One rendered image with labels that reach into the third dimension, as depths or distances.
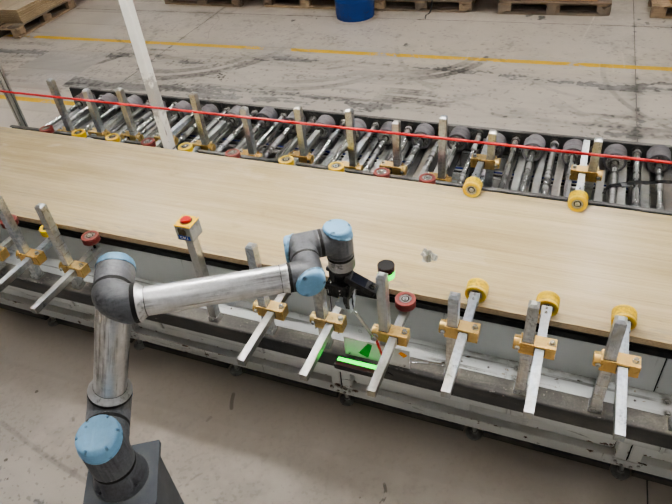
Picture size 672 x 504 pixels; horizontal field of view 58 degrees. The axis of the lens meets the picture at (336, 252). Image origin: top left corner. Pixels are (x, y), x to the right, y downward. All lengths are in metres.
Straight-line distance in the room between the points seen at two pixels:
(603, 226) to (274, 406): 1.76
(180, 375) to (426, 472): 1.40
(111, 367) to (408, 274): 1.14
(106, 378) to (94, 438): 0.19
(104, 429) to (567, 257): 1.81
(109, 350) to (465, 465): 1.65
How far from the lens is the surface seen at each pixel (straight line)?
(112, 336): 2.04
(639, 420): 2.34
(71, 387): 3.65
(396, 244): 2.56
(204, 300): 1.77
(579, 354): 2.43
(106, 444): 2.18
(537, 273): 2.46
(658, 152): 3.41
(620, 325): 2.00
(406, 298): 2.30
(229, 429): 3.15
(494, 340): 2.45
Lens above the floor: 2.52
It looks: 40 degrees down
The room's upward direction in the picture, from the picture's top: 7 degrees counter-clockwise
